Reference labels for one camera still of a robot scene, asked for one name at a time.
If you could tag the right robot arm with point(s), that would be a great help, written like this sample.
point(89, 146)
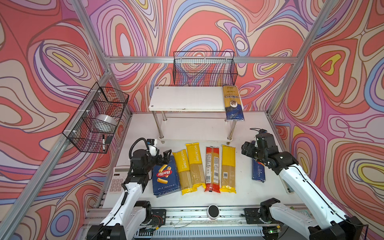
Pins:
point(328, 222)

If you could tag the white two-tier shelf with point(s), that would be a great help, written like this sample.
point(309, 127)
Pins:
point(191, 114)

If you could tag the red spaghetti bag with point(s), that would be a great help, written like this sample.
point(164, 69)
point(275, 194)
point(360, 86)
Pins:
point(212, 170)

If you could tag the yellow pastatime bag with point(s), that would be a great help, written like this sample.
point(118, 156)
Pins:
point(196, 165)
point(183, 167)

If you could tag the black wire basket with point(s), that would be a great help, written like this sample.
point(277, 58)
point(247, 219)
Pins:
point(85, 133)
point(204, 68)

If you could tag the black wire basket left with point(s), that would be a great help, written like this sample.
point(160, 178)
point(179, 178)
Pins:
point(85, 133)

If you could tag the yellow Pastatime bag right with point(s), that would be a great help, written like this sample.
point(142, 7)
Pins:
point(196, 165)

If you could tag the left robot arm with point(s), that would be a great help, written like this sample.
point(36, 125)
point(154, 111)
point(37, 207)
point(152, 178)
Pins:
point(129, 213)

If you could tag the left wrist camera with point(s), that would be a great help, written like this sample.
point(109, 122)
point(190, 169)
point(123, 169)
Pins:
point(152, 147)

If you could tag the yellow Pastatime bag left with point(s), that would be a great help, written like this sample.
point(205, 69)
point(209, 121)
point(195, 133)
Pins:
point(183, 167)

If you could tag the blue Barilla rigatoni box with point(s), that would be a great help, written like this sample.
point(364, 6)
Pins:
point(166, 179)

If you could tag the yellow spaghetti bag barcode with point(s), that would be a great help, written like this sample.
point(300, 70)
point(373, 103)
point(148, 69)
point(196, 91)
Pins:
point(228, 177)

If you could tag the silver tape roll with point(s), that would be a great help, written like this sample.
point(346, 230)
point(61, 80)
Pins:
point(107, 119)

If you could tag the white calculator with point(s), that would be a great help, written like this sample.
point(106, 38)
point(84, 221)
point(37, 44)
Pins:
point(120, 174)

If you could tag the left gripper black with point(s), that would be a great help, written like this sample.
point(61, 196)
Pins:
point(165, 160)

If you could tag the black wire basket back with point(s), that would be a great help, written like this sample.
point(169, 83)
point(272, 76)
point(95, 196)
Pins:
point(204, 68)

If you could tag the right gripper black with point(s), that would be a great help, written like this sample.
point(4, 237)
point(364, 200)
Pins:
point(248, 147)

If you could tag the blue clear spaghetti bag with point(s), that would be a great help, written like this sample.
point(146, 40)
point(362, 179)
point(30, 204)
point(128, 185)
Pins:
point(233, 104)

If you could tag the round black white sensor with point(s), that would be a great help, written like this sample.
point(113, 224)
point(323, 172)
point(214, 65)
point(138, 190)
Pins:
point(213, 212)

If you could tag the blue Barilla spaghetti box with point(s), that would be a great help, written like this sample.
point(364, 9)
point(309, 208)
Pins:
point(258, 171)

